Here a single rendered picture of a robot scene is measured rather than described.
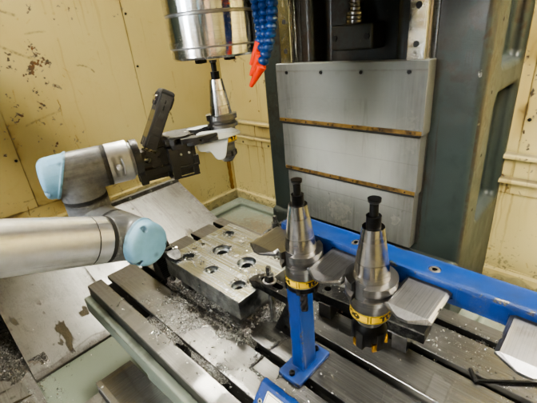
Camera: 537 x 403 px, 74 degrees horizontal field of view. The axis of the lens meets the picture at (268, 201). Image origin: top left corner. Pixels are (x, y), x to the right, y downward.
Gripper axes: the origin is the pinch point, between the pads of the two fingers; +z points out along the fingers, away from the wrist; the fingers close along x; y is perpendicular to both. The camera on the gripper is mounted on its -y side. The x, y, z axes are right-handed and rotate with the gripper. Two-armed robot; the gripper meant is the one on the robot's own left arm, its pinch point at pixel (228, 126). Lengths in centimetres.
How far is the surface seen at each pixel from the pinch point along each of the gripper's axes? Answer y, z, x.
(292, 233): 8.1, -6.1, 33.9
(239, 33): -17.0, 1.0, 9.2
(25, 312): 59, -61, -56
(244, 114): 19, 51, -105
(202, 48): -15.5, -5.4, 7.9
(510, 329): 13, 4, 57
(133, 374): 60, -33, -9
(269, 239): 12.0, -6.5, 27.3
